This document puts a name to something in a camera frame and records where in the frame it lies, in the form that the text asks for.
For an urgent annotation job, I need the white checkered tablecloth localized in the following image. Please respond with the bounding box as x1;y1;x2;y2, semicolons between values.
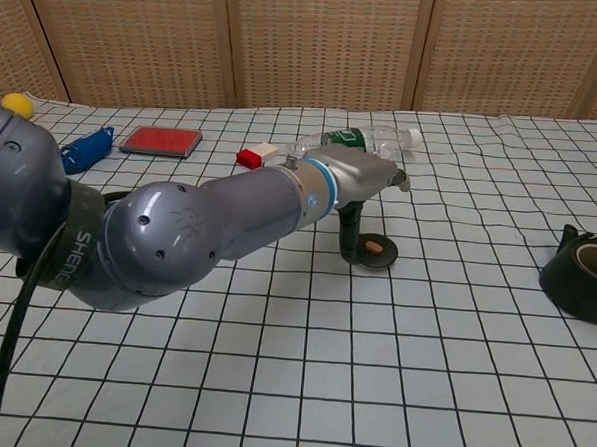
0;87;597;447

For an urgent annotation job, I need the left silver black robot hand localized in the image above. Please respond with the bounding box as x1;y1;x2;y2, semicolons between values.
325;148;412;268

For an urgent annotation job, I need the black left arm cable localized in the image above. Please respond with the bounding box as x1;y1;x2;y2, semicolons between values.
0;183;131;447

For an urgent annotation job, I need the dark teapot with wire handle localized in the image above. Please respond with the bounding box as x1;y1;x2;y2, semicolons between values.
537;221;597;328

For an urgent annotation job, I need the black round disc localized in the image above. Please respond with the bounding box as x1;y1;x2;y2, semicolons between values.
348;233;400;271

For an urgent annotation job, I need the yellow ball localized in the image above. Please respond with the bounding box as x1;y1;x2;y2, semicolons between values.
0;92;36;120

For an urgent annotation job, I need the black left arm strap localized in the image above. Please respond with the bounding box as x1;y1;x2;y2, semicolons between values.
39;182;109;294

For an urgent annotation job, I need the red and white small box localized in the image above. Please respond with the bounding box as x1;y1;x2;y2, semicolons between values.
234;140;282;172

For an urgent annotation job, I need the wooden woven folding screen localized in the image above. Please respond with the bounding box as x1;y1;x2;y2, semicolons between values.
0;0;597;133

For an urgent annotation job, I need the flat red tray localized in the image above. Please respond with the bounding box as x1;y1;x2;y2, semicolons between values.
117;125;204;159

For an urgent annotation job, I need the clear plastic bottle green label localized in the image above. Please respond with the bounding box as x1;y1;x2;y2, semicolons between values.
286;120;425;164

